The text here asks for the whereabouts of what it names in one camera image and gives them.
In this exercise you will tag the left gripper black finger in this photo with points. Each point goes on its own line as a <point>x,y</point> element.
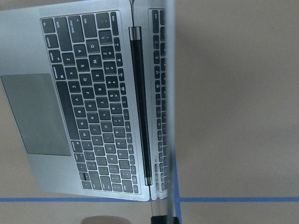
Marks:
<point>164,220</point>

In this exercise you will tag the grey laptop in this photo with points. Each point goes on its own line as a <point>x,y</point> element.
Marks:
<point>86,83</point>

